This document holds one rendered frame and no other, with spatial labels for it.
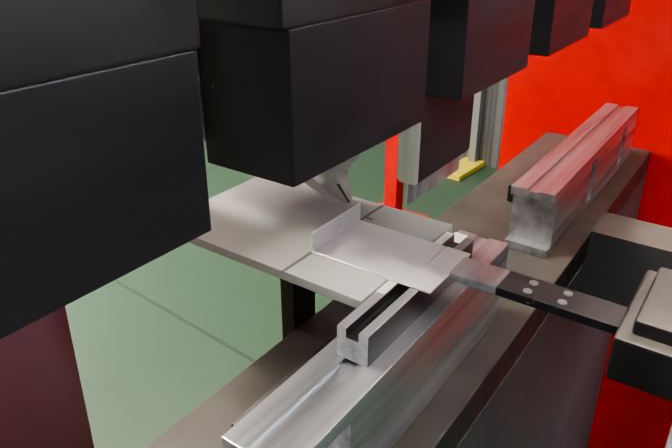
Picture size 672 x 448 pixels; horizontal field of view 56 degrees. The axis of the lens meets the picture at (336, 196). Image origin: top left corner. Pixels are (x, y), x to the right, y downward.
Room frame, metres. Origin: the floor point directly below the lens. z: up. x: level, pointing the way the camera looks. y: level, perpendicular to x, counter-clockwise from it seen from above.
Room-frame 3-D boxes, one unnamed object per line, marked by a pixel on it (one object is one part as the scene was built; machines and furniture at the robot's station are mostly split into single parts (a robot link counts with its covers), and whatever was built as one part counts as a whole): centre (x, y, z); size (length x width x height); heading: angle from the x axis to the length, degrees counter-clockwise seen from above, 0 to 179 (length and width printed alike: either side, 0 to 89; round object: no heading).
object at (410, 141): (0.52, -0.09, 1.13); 0.10 x 0.02 x 0.10; 145
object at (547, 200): (0.97, -0.40, 0.92); 0.50 x 0.06 x 0.10; 145
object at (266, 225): (0.61, 0.03, 1.00); 0.26 x 0.18 x 0.01; 55
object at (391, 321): (0.50, -0.07, 0.98); 0.20 x 0.03 x 0.03; 145
